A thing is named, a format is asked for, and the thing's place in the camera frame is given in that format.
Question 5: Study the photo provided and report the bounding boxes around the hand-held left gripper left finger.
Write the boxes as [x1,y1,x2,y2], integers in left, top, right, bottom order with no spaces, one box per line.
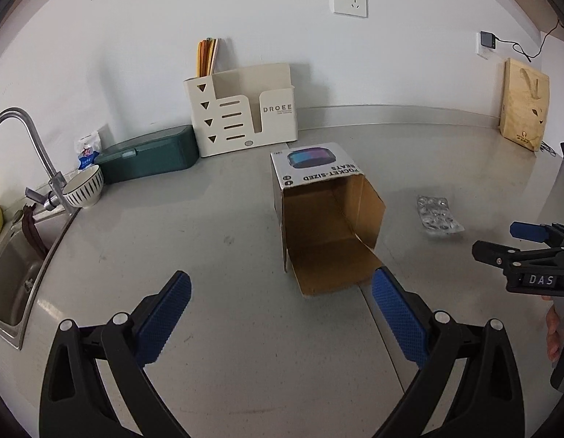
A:
[38,270,192,438]

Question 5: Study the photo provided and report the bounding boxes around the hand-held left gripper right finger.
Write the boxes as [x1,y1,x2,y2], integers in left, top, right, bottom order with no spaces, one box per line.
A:
[371,267,525,438]

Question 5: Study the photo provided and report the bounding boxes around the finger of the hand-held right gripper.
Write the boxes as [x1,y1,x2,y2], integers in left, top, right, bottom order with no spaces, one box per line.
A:
[510,221,564,243]
[472,239,564,275]

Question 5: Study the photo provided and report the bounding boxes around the silver blister pack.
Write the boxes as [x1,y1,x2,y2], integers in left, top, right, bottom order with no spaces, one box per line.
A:
[416,195,465,235]

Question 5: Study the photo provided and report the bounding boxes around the cardboard box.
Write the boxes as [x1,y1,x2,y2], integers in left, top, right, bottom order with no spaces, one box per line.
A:
[270,143,387,297]

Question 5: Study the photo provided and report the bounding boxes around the person's right hand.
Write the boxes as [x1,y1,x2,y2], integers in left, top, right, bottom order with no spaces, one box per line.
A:
[541,294,564,362]

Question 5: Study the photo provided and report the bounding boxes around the brown paper bag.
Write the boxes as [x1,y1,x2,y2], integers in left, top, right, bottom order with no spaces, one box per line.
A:
[499,58,550,153]

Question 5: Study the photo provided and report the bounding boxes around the white striped bowl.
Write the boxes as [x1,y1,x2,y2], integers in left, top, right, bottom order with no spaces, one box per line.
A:
[63,164,105,209]

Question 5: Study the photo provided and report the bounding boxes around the steel sink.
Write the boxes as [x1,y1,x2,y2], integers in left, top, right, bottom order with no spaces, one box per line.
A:
[0,192,82,352]

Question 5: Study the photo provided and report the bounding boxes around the teal lidded box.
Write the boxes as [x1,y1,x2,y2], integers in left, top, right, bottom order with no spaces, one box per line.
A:
[95,124,200,184]

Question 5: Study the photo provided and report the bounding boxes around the small white snack packet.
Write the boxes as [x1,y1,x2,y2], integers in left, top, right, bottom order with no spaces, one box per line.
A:
[74,131,103,167]

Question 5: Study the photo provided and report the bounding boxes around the beige desktop organizer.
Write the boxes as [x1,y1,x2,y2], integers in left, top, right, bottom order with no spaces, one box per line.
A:
[184,63,298,158]

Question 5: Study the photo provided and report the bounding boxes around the chrome faucet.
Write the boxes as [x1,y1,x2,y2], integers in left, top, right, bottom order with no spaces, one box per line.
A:
[0,108,80,215]

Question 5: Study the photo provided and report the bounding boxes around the orange wooden boards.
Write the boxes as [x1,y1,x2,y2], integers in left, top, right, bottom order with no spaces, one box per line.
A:
[196,36,223,78]

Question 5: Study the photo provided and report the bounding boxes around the brown strap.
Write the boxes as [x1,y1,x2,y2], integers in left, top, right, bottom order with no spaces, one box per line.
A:
[20,203,49,261]

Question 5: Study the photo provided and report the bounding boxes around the black charger cable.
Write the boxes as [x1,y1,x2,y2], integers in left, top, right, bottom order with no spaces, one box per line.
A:
[495,17,563,62]

